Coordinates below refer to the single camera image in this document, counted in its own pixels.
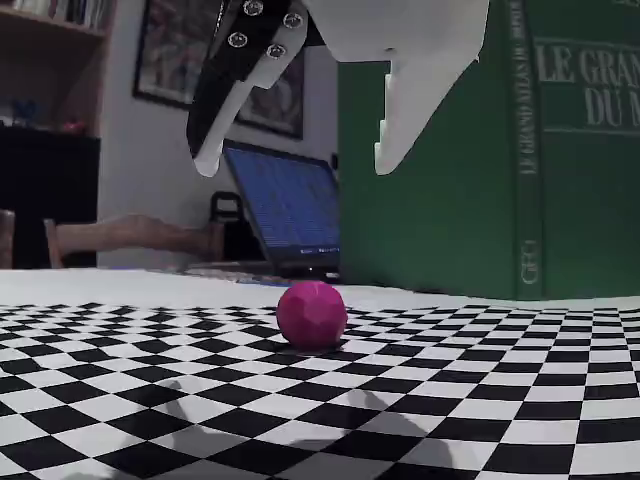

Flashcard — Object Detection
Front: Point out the pink faceted ball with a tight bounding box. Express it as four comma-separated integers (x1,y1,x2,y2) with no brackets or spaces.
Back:
276,280,348,351

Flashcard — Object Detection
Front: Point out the large green atlas book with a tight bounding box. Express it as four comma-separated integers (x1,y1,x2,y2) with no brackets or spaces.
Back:
337,0,640,301

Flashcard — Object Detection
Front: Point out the framed wall picture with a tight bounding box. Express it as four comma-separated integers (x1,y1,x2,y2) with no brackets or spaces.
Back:
131,0,214,110
234,47,306,141

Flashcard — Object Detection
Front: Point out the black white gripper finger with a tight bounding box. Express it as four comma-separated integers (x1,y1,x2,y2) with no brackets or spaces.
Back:
185,0,310,177

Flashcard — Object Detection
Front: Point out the checkerboard printed white sheet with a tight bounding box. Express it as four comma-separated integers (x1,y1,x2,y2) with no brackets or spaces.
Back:
0,267,640,480

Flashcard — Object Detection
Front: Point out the row of upright books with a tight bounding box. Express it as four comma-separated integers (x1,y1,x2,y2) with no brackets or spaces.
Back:
29,0,109,29

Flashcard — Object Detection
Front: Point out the open black laptop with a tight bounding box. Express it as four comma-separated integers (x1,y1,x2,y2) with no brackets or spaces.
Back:
222,139,342,280

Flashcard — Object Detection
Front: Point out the wooden bookshelf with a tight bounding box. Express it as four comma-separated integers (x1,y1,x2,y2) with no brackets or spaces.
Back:
0,0,119,136

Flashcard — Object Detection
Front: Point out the black cabinet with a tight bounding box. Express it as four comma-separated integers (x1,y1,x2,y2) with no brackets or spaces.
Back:
0,124,102,271

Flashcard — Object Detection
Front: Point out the black looped handle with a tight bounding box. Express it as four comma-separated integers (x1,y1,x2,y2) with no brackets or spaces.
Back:
208,191,251,261

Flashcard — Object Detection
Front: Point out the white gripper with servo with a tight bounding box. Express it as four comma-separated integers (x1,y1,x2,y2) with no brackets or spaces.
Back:
302,0,491,176

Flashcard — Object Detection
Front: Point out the light wooden chair back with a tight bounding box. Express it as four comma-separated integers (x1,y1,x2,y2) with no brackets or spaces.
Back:
42,213,226,271

